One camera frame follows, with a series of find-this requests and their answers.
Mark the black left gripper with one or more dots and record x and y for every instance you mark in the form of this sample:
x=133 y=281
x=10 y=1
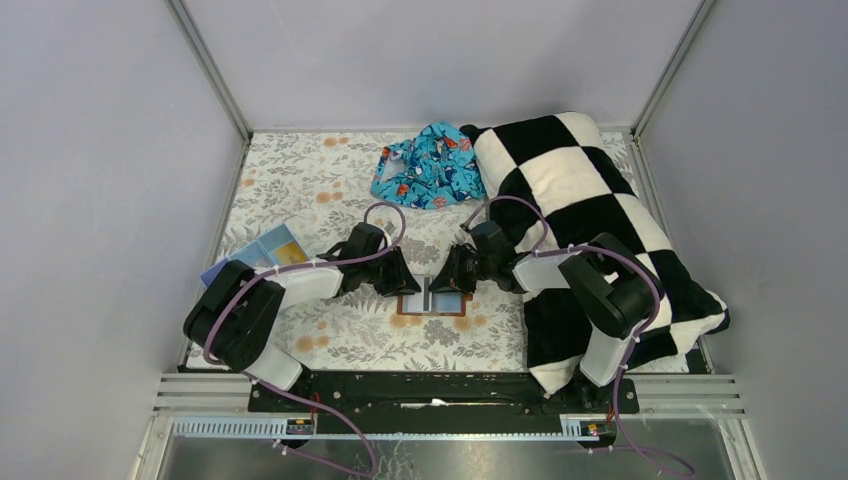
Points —
x=401 y=280

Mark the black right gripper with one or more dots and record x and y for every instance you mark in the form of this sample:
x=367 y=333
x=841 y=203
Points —
x=450 y=276

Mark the brown leather card holder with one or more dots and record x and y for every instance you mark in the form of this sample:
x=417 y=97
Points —
x=427 y=303

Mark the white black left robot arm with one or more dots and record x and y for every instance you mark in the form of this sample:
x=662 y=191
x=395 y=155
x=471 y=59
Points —
x=234 y=318

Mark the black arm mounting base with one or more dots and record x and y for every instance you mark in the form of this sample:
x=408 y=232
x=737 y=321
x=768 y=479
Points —
x=415 y=402

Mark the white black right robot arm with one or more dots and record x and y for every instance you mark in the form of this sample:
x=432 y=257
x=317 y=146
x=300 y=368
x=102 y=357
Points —
x=614 y=290

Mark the blue patterned cloth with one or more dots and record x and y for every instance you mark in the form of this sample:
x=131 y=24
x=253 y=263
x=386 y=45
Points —
x=433 y=170

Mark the blue plastic organizer box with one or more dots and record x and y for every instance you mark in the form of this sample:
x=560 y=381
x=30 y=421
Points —
x=277 y=247

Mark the black white checkered pillow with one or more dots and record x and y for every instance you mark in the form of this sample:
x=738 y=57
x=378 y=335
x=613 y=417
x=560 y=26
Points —
x=551 y=185

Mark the aluminium frame rail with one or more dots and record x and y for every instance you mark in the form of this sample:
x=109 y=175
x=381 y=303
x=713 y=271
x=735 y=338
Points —
x=227 y=405

